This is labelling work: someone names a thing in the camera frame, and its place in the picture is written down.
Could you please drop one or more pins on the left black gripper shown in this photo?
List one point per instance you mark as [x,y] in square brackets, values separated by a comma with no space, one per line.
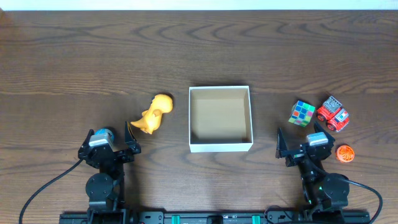
[111,154]

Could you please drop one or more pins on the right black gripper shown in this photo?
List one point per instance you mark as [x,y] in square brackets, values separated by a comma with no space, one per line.
[302,154]

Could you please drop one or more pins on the blue ball toy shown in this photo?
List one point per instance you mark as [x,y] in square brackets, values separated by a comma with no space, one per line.
[106,134]

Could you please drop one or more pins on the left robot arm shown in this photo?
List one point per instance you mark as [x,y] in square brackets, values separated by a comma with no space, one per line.
[106,188]

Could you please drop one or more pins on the orange ridged round toy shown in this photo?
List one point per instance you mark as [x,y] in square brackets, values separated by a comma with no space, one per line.
[345,153]

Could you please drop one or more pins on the multicolour puzzle cube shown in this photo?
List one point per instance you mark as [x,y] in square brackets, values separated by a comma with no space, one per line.
[301,113]

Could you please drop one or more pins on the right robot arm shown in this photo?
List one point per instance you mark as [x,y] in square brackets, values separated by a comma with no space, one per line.
[326,193]

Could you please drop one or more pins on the white cardboard box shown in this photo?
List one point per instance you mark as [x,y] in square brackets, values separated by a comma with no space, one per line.
[220,119]

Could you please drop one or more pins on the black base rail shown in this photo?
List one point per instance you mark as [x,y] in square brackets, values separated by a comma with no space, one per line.
[270,216]

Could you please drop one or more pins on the orange dinosaur toy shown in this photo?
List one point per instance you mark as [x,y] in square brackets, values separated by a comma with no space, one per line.
[151,118]

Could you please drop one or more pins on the red toy fire truck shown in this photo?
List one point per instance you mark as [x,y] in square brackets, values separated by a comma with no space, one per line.
[333,113]

